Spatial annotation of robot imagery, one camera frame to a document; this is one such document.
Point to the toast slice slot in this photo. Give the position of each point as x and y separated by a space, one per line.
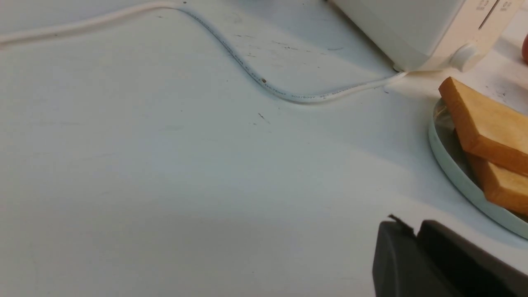
501 183
467 106

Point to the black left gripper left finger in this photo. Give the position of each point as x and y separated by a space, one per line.
400 268

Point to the light green round plate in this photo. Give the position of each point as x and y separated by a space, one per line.
453 162

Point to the white two-slot toaster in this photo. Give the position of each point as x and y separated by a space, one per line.
432 35

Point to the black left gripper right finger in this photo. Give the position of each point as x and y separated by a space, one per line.
470 270

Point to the red apple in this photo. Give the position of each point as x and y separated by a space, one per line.
524 50

